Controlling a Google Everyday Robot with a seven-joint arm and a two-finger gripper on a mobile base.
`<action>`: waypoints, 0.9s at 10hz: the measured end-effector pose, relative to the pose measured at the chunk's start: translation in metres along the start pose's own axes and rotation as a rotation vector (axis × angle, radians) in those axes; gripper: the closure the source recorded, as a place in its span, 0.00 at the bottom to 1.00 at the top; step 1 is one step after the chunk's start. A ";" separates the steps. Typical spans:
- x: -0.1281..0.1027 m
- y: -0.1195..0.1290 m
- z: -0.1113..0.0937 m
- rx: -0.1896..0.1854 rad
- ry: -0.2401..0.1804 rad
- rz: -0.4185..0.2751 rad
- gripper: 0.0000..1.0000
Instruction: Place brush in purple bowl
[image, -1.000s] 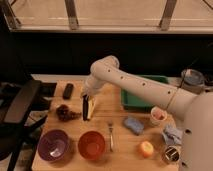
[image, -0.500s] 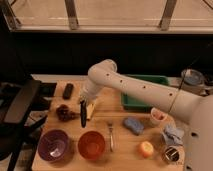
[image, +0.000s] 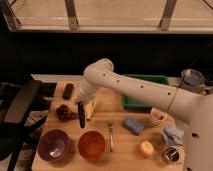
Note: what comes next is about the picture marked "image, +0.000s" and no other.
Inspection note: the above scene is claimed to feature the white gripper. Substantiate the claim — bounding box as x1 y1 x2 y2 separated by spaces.
74 79 99 113

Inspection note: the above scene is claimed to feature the black dish brush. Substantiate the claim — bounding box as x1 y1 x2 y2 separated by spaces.
77 102 85 128

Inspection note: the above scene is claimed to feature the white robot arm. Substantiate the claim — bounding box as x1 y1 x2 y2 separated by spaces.
76 58 213 171

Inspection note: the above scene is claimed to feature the orange bowl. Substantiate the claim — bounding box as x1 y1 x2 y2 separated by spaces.
78 131 106 160

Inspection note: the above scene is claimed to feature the purple bowl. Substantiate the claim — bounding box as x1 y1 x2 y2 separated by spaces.
37 129 70 162

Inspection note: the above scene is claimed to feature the black rectangular block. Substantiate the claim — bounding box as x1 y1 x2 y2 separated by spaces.
62 83 73 99

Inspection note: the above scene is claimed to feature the dark grape bunch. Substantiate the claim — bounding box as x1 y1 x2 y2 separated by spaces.
56 104 78 121

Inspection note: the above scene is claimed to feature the metal fork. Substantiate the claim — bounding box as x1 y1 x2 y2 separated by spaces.
107 121 114 152

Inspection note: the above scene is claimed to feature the green plastic tray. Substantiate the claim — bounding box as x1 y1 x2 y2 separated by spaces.
121 74 168 112

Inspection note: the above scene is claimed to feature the blue sponge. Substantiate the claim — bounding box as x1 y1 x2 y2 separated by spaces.
123 117 144 136

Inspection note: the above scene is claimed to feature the black office chair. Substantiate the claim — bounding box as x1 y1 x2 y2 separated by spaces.
0 80 56 171

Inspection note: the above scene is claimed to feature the white pink cup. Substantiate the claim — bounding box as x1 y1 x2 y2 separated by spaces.
150 108 167 126

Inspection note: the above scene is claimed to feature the yellow red apple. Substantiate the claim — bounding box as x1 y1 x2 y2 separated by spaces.
139 141 154 158

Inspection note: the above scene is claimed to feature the blue crumpled cloth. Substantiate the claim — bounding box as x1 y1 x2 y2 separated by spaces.
162 124 184 146

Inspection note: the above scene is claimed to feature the metal can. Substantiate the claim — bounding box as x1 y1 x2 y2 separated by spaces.
162 146 180 164

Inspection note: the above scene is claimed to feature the grey round tape roll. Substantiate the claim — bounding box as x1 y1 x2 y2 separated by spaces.
181 69 204 93

